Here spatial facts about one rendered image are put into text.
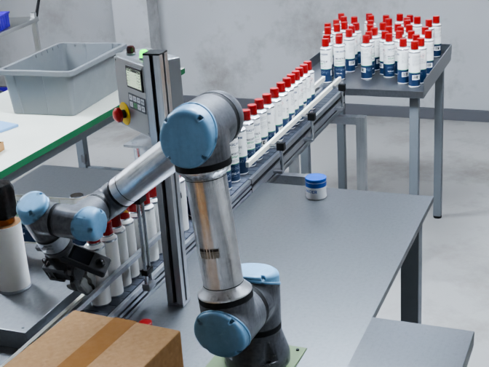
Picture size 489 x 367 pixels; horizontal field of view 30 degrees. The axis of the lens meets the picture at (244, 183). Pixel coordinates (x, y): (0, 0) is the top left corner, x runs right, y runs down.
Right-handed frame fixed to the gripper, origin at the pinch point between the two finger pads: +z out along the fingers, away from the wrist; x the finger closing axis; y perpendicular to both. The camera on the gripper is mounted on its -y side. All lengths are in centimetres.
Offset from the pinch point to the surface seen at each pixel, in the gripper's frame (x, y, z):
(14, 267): -3.5, 25.0, -0.4
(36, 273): -9.7, 27.0, 11.8
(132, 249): -17.3, -1.5, 6.1
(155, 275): -16.5, -5.2, 16.4
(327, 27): -221, 11, 109
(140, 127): -34.1, -8.0, -23.6
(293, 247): -44, -33, 37
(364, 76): -196, -12, 116
